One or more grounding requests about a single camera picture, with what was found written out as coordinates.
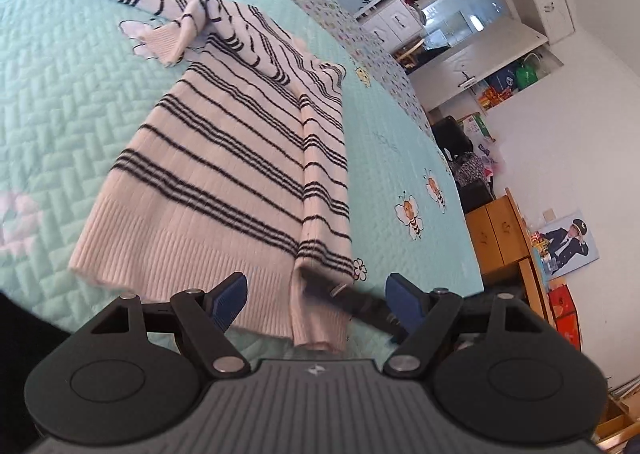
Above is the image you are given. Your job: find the uniformed child wall poster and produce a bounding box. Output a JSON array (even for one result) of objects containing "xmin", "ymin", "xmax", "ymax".
[{"xmin": 542, "ymin": 209, "xmax": 598, "ymax": 277}]

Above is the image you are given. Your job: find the stack of colourful packets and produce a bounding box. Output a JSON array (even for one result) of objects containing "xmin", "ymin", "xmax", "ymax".
[{"xmin": 475, "ymin": 84, "xmax": 516, "ymax": 109}]

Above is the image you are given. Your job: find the green shopping bag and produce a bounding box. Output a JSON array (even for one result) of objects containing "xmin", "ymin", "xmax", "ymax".
[{"xmin": 515, "ymin": 59, "xmax": 542, "ymax": 89}]

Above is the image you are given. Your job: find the red gift bag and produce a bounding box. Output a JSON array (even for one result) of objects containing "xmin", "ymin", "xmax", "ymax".
[{"xmin": 547, "ymin": 284, "xmax": 583, "ymax": 352}]

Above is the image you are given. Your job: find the black suitcase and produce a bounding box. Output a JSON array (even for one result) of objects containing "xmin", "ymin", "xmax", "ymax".
[{"xmin": 431, "ymin": 116, "xmax": 473, "ymax": 162}]

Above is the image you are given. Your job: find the wooden chair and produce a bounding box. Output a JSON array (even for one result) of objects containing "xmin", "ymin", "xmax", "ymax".
[{"xmin": 395, "ymin": 41, "xmax": 426, "ymax": 67}]

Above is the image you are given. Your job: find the white plastic bag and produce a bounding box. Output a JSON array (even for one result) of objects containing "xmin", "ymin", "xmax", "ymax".
[{"xmin": 472, "ymin": 141, "xmax": 501, "ymax": 170}]

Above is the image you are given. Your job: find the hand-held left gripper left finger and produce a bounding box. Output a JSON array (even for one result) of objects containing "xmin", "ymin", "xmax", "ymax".
[{"xmin": 90, "ymin": 272, "xmax": 250, "ymax": 376}]

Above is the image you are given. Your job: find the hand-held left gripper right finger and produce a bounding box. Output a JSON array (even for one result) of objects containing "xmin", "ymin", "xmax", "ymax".
[{"xmin": 385, "ymin": 273, "xmax": 543, "ymax": 376}]

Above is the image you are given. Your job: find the white drawer unit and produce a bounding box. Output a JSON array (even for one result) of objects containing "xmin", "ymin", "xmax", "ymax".
[{"xmin": 361, "ymin": 1, "xmax": 426, "ymax": 57}]

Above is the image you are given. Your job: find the wooden cabinet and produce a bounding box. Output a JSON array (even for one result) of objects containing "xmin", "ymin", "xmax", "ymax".
[{"xmin": 465, "ymin": 188, "xmax": 556, "ymax": 325}]

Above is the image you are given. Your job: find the dark patterned cloth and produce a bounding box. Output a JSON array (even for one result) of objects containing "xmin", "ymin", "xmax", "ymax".
[{"xmin": 452, "ymin": 151, "xmax": 496, "ymax": 187}]

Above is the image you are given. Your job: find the white black-striped knit sweater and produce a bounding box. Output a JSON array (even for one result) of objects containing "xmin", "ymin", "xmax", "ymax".
[{"xmin": 10, "ymin": 0, "xmax": 357, "ymax": 352}]

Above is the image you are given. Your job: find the blue shopping bag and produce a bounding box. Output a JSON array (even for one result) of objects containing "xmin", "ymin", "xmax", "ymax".
[{"xmin": 487, "ymin": 71, "xmax": 518, "ymax": 94}]

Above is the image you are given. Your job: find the teal bee-print quilted blanket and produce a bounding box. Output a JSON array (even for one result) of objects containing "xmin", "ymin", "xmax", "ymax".
[{"xmin": 0, "ymin": 0, "xmax": 485, "ymax": 365}]

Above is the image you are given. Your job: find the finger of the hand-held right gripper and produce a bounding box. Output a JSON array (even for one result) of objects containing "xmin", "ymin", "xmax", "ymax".
[{"xmin": 299, "ymin": 268, "xmax": 407, "ymax": 342}]

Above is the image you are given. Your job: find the green and white carton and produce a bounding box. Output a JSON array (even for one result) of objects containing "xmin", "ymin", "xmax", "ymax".
[{"xmin": 457, "ymin": 113, "xmax": 496, "ymax": 145}]

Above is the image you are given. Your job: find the white door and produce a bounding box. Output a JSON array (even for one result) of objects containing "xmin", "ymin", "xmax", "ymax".
[{"xmin": 410, "ymin": 31, "xmax": 551, "ymax": 110}]

